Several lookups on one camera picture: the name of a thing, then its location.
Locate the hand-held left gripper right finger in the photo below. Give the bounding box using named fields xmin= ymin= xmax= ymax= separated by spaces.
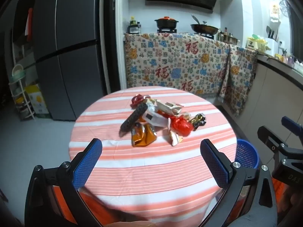
xmin=200 ymin=139 xmax=277 ymax=227

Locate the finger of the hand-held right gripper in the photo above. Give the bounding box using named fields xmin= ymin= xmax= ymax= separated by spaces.
xmin=258 ymin=126 xmax=288 ymax=158
xmin=281 ymin=116 xmax=303 ymax=138

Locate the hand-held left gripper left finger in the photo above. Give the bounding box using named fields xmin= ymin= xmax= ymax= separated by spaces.
xmin=25 ymin=138 xmax=105 ymax=227

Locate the blue plastic basket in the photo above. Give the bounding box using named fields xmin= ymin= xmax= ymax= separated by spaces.
xmin=235 ymin=139 xmax=260 ymax=169

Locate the cream gold wrapper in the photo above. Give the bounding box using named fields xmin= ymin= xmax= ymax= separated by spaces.
xmin=169 ymin=131 xmax=184 ymax=146

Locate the gold black foil wrapper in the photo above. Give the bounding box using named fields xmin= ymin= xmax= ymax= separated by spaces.
xmin=191 ymin=113 xmax=206 ymax=131

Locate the red foil wrapper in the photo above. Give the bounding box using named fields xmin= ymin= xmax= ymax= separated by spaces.
xmin=170 ymin=116 xmax=194 ymax=137

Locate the orange gold foil wrapper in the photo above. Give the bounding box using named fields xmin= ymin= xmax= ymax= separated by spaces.
xmin=131 ymin=122 xmax=157 ymax=147

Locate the patterned beige paper box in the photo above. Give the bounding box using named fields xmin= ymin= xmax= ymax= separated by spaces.
xmin=157 ymin=101 xmax=184 ymax=116

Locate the white plastic packet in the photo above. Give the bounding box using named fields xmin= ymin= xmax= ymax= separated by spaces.
xmin=143 ymin=111 xmax=171 ymax=130

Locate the red ribbon wrapper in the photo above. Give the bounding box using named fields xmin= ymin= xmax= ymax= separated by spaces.
xmin=131 ymin=95 xmax=151 ymax=106

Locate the silver white snack packet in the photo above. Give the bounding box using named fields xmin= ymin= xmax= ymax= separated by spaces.
xmin=145 ymin=99 xmax=159 ymax=113

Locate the small printed cloth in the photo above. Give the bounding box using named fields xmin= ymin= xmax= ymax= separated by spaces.
xmin=219 ymin=46 xmax=258 ymax=119

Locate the striped orange white tablecloth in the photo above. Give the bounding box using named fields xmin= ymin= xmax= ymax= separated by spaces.
xmin=69 ymin=87 xmax=237 ymax=227

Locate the yellow cardboard box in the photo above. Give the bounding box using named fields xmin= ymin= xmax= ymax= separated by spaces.
xmin=25 ymin=84 xmax=52 ymax=119

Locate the white knife block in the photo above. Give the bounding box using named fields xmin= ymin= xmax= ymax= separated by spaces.
xmin=265 ymin=26 xmax=280 ymax=54

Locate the yellow green container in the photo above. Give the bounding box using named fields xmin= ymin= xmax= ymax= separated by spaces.
xmin=246 ymin=34 xmax=268 ymax=51

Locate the white storage rack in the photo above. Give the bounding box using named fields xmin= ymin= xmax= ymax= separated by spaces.
xmin=8 ymin=66 xmax=36 ymax=121

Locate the steel pot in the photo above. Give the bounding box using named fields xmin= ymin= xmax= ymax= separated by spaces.
xmin=218 ymin=32 xmax=241 ymax=44

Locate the large printed cloth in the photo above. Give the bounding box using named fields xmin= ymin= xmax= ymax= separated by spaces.
xmin=124 ymin=33 xmax=231 ymax=97

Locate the grey refrigerator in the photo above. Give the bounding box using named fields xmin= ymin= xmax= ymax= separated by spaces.
xmin=33 ymin=0 xmax=107 ymax=121

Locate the black wok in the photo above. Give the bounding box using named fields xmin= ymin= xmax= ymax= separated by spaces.
xmin=191 ymin=15 xmax=219 ymax=35

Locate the black pot with orange lid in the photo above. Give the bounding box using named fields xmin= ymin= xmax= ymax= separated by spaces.
xmin=155 ymin=16 xmax=178 ymax=30

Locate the red hanging cloth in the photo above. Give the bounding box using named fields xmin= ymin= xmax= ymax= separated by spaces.
xmin=26 ymin=8 xmax=34 ymax=42

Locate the wall hanging ornament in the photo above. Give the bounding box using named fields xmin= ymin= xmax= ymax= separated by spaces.
xmin=270 ymin=2 xmax=281 ymax=24

